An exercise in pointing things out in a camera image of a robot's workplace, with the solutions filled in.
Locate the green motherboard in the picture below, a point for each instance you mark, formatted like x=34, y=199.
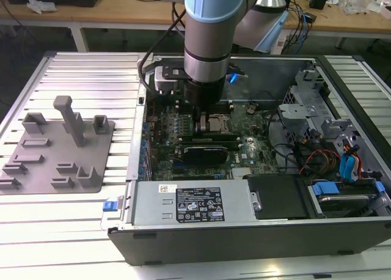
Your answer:
x=165, y=130

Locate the grey metal drive cage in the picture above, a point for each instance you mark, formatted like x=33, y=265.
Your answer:
x=297, y=110

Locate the black PC case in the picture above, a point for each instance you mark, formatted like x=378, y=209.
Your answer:
x=214, y=246

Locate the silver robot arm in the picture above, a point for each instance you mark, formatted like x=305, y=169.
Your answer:
x=207, y=32

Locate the small black adapter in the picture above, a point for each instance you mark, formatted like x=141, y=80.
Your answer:
x=311, y=18

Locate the silver heatsink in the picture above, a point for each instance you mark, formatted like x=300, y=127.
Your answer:
x=242, y=173

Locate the clear plastic bags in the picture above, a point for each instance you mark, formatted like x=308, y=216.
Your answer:
x=360, y=3

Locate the blue case latch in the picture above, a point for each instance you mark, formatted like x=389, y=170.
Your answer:
x=109, y=206

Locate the silver power supply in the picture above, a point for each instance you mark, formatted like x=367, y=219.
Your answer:
x=146, y=206

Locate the black plastic cover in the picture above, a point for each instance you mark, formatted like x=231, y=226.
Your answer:
x=275, y=197

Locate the crumpled white paper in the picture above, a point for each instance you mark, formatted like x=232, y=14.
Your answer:
x=41, y=5

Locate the black RAM slot pair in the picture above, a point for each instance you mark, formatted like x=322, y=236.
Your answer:
x=214, y=143
x=224, y=106

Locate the hard disk in blue carrier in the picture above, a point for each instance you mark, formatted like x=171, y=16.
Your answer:
x=325, y=189

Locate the coin battery holder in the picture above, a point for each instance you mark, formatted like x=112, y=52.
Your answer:
x=251, y=109

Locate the small black device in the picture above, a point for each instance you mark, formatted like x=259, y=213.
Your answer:
x=319, y=0

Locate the CPU socket with CPU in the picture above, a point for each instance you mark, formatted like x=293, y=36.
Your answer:
x=218, y=124

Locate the black graphics card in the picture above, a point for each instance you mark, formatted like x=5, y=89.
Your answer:
x=204, y=154

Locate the grey parts rack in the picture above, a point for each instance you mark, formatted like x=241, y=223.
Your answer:
x=55, y=157

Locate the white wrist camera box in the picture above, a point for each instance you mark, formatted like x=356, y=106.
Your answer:
x=166, y=82

